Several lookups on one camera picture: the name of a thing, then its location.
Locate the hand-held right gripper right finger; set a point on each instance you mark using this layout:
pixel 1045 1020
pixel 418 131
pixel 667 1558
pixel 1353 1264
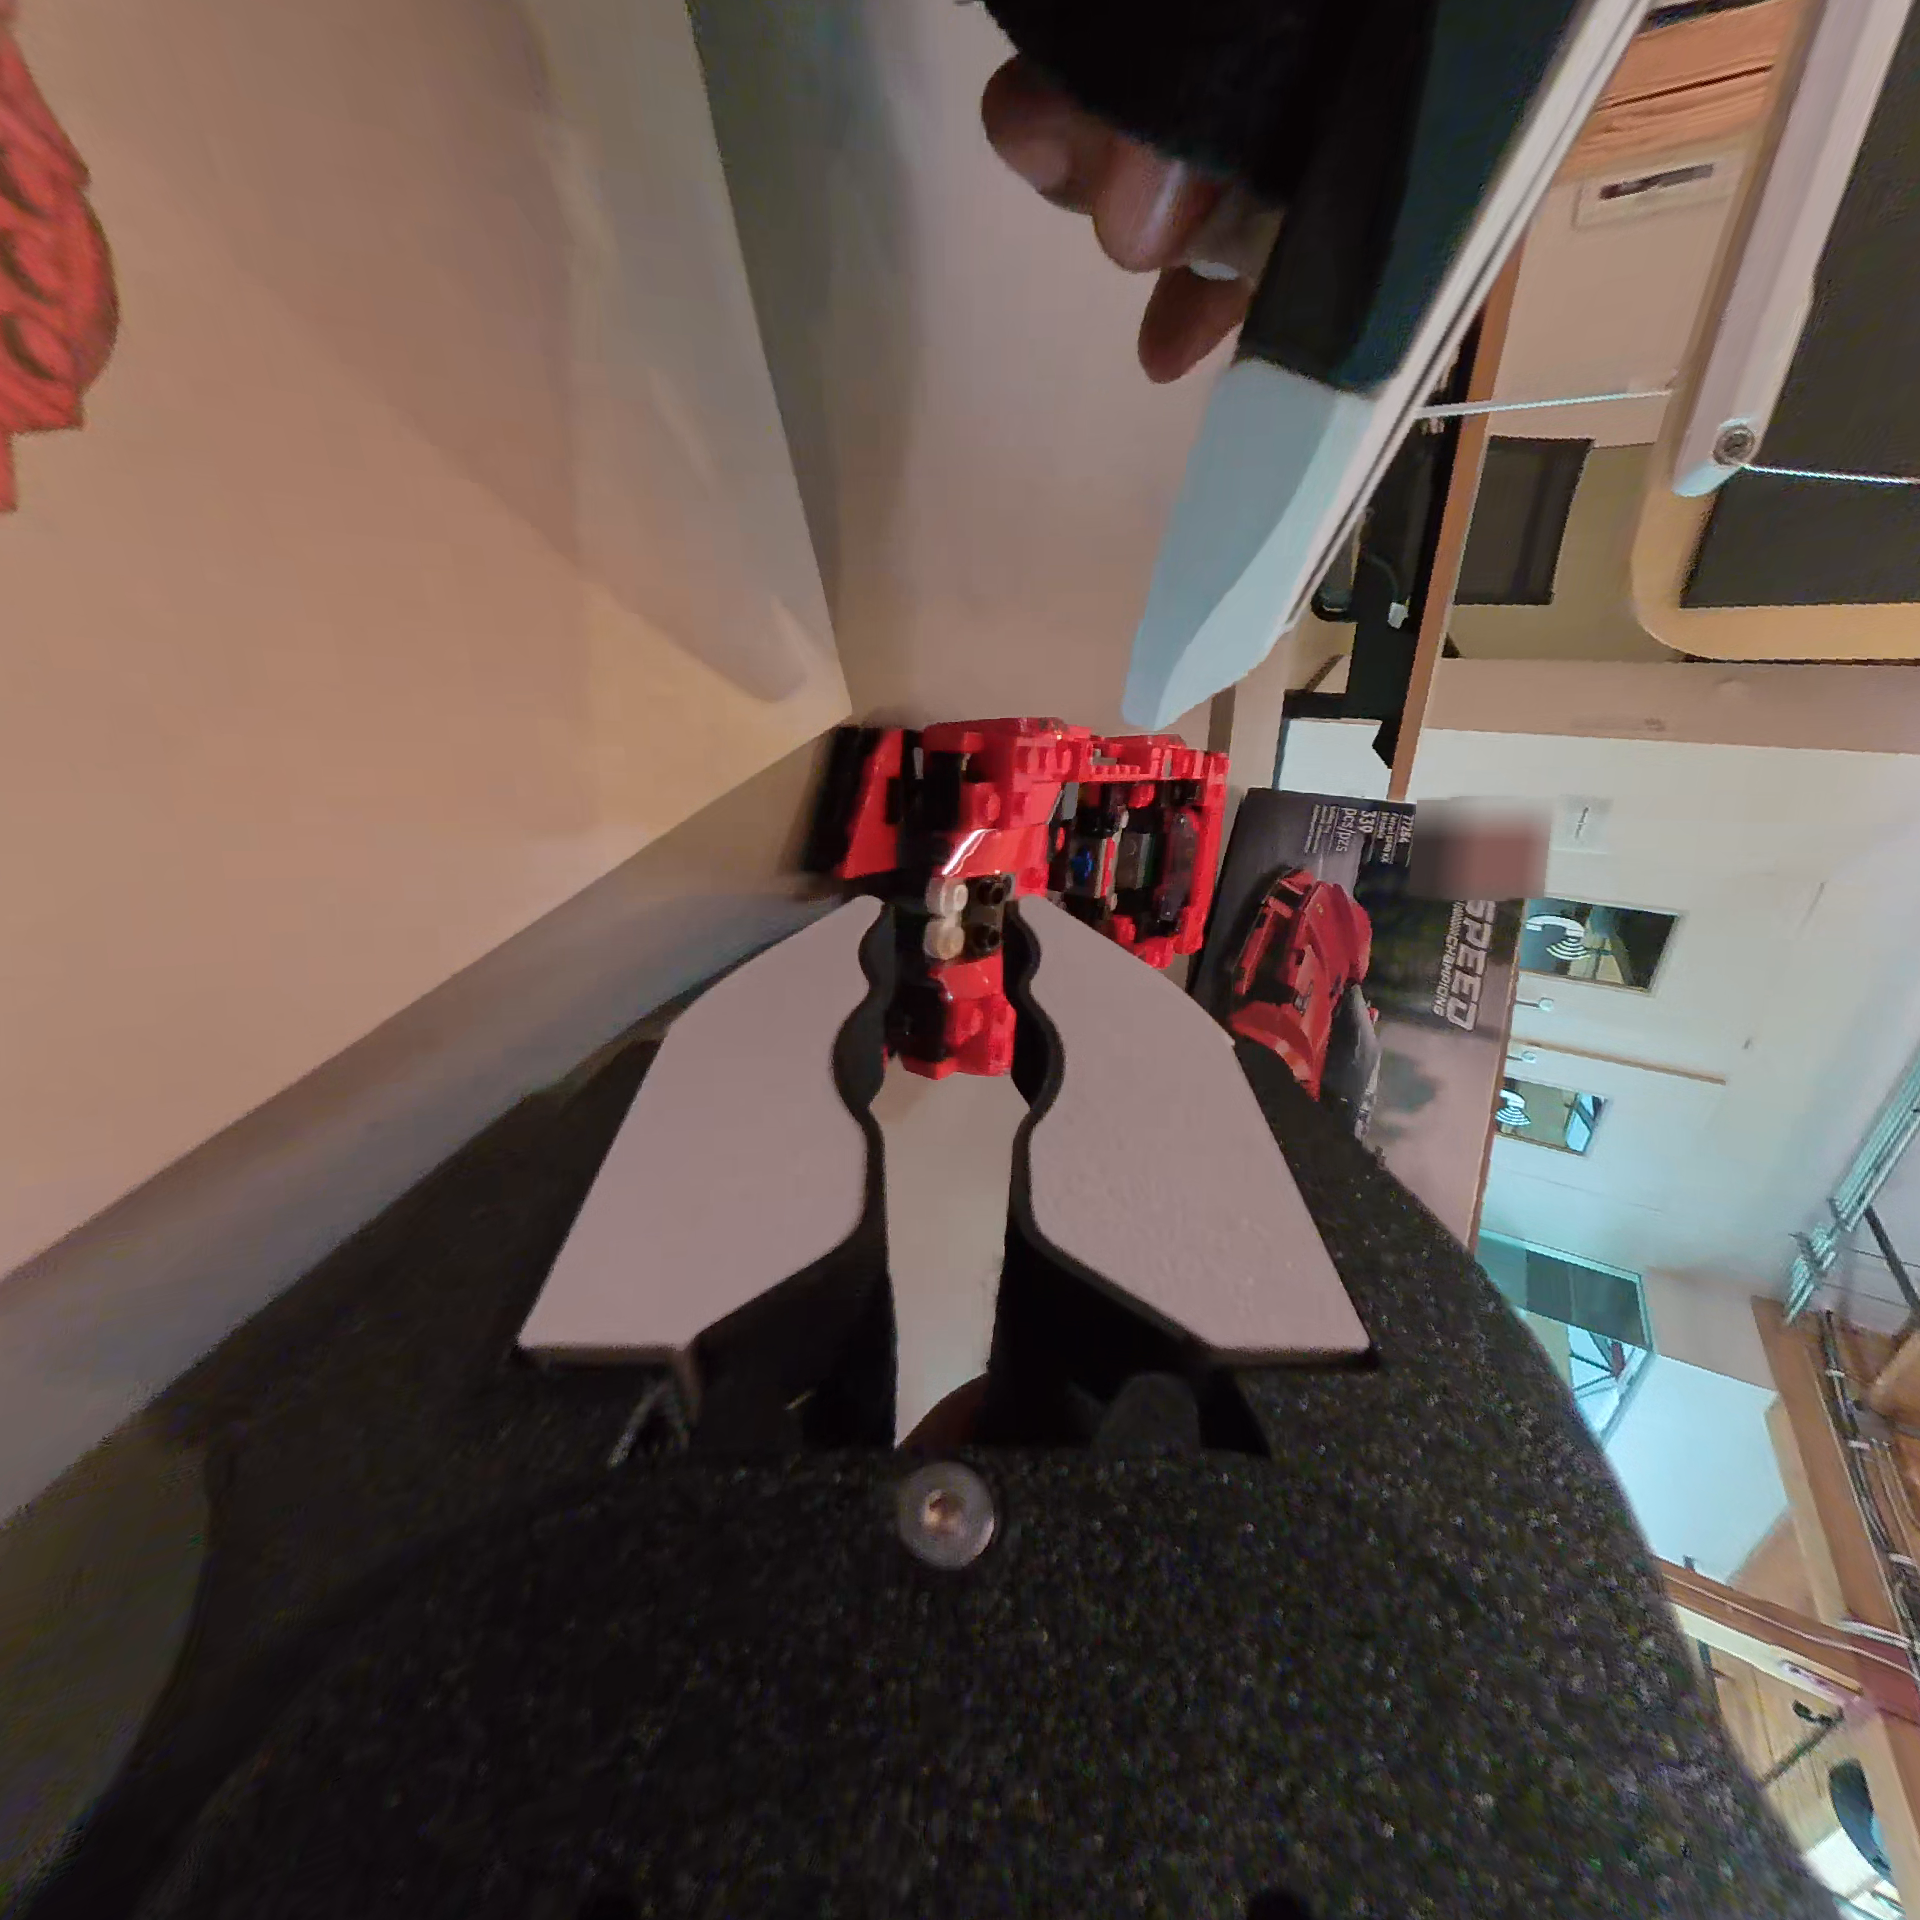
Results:
pixel 1184 1184

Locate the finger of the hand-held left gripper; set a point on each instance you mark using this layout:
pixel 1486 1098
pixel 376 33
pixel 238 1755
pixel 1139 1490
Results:
pixel 1243 523

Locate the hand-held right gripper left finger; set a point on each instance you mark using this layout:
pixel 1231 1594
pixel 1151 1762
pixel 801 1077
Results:
pixel 704 1184

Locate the red toy brick car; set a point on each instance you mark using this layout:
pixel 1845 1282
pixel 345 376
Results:
pixel 961 1020

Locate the person's left forearm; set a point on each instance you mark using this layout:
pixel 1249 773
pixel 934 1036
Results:
pixel 1170 76

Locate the person's left hand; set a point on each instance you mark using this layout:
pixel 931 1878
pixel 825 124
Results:
pixel 1170 225

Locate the toy car printed box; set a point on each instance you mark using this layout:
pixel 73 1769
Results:
pixel 1319 961

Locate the instruction booklet with car print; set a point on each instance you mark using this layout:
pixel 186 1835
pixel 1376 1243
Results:
pixel 376 598

